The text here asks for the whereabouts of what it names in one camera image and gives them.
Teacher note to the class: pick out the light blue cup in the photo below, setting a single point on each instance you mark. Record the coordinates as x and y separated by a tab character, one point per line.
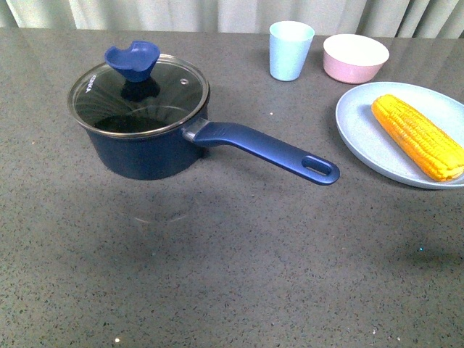
289	45

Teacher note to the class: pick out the pink bowl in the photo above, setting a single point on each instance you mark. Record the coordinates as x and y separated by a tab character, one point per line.
352	58

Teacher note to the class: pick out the yellow corn cob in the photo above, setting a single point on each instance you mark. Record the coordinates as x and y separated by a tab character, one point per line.
431	149

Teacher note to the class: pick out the light blue plate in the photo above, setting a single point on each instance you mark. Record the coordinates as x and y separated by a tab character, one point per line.
370	143

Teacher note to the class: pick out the dark blue saucepan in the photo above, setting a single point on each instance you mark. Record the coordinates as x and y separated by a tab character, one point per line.
163	155

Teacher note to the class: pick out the glass lid with blue knob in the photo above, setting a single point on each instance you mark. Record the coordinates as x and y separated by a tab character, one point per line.
138	91

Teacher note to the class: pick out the white curtain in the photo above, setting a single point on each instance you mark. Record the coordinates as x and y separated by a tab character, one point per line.
404	19

